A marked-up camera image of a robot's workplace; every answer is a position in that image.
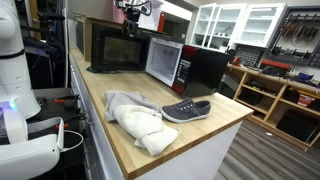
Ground grey drawer cabinet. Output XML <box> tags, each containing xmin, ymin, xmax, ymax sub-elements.
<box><xmin>68</xmin><ymin>49</ymin><xmax>126</xmax><ymax>180</ymax></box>

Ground black parts organizer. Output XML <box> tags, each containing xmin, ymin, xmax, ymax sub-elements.
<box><xmin>234</xmin><ymin>44</ymin><xmax>266</xmax><ymax>69</ymax></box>

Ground green printed cloth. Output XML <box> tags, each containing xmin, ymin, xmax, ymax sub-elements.
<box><xmin>85</xmin><ymin>65</ymin><xmax>118</xmax><ymax>75</ymax></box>

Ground orange handled clamp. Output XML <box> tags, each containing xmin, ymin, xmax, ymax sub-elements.
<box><xmin>53</xmin><ymin>94</ymin><xmax>82</xmax><ymax>105</ymax></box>
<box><xmin>54</xmin><ymin>113</ymin><xmax>88</xmax><ymax>130</ymax></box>

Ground dark storage shelf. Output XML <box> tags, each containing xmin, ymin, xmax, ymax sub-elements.
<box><xmin>14</xmin><ymin>0</ymin><xmax>69</xmax><ymax>89</ymax></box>

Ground blue tool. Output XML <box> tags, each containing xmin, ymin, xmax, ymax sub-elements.
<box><xmin>294</xmin><ymin>71</ymin><xmax>315</xmax><ymax>84</ymax></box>

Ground red black toolbox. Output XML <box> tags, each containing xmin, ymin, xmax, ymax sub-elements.
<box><xmin>259</xmin><ymin>58</ymin><xmax>293</xmax><ymax>78</ymax></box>

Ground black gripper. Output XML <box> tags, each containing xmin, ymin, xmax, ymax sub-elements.
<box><xmin>121</xmin><ymin>8</ymin><xmax>141</xmax><ymax>38</ymax></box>

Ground red bucket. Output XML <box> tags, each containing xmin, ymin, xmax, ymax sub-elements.
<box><xmin>297</xmin><ymin>93</ymin><xmax>316</xmax><ymax>108</ymax></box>

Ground white terry towel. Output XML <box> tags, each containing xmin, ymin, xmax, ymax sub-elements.
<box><xmin>113</xmin><ymin>104</ymin><xmax>182</xmax><ymax>158</ymax></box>

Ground black wall tool rack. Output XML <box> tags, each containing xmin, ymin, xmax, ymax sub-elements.
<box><xmin>268</xmin><ymin>5</ymin><xmax>320</xmax><ymax>69</ymax></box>

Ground white glass door cabinets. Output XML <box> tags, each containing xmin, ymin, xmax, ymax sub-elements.
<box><xmin>190</xmin><ymin>2</ymin><xmax>288</xmax><ymax>50</ymax></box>

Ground white cable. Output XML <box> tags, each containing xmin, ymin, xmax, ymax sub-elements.
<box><xmin>59</xmin><ymin>129</ymin><xmax>85</xmax><ymax>154</ymax></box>

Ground wooden storage shelf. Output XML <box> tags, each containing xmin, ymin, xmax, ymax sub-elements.
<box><xmin>218</xmin><ymin>63</ymin><xmax>320</xmax><ymax>153</ymax></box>

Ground microwave door with red handle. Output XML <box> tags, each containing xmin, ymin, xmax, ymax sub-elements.
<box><xmin>89</xmin><ymin>22</ymin><xmax>152</xmax><ymax>73</ymax></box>

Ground grey waffle towel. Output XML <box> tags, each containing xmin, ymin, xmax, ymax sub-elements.
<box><xmin>103</xmin><ymin>89</ymin><xmax>162</xmax><ymax>123</ymax></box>

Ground red cylinder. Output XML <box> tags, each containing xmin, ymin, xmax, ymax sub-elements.
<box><xmin>157</xmin><ymin>12</ymin><xmax>166</xmax><ymax>34</ymax></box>

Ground black robot stand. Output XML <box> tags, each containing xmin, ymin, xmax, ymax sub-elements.
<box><xmin>26</xmin><ymin>87</ymin><xmax>88</xmax><ymax>180</ymax></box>

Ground dark grey sneaker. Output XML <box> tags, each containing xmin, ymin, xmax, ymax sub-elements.
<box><xmin>160</xmin><ymin>98</ymin><xmax>212</xmax><ymax>125</ymax></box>

